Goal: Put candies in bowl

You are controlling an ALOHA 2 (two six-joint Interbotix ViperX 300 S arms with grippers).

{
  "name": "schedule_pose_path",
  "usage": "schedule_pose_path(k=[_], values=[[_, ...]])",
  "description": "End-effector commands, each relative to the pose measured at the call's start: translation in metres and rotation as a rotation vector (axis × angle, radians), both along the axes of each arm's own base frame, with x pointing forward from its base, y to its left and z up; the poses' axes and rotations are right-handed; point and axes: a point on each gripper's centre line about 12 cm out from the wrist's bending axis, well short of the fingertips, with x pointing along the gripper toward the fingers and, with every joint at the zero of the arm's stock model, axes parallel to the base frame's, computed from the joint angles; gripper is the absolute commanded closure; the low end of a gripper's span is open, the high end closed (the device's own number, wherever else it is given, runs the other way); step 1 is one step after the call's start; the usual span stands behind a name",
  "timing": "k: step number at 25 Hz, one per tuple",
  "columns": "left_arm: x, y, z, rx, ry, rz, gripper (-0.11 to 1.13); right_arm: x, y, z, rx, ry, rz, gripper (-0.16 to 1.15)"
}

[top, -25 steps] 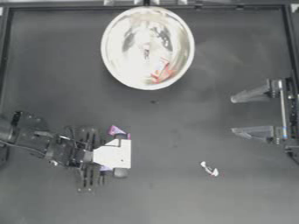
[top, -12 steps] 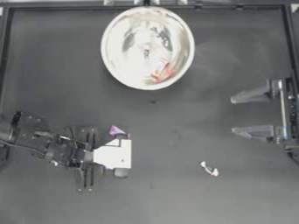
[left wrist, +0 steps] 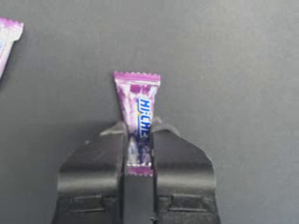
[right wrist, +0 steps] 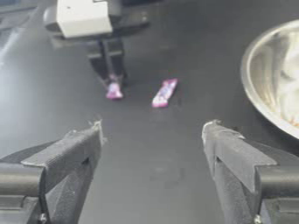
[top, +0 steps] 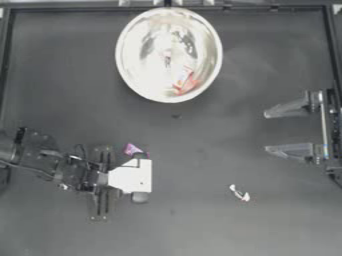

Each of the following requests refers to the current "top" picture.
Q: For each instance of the red candy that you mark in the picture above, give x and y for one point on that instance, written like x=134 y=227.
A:
x=184 y=81

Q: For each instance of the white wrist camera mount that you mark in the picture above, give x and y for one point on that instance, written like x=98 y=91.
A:
x=131 y=176

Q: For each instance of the steel bowl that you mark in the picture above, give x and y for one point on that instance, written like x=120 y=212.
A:
x=147 y=66

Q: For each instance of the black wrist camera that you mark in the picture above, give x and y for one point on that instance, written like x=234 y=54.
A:
x=140 y=197

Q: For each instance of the white candy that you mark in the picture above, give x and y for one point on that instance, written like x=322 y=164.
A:
x=239 y=193
x=167 y=59

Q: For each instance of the pink candy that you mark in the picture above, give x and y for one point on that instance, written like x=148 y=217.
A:
x=131 y=149

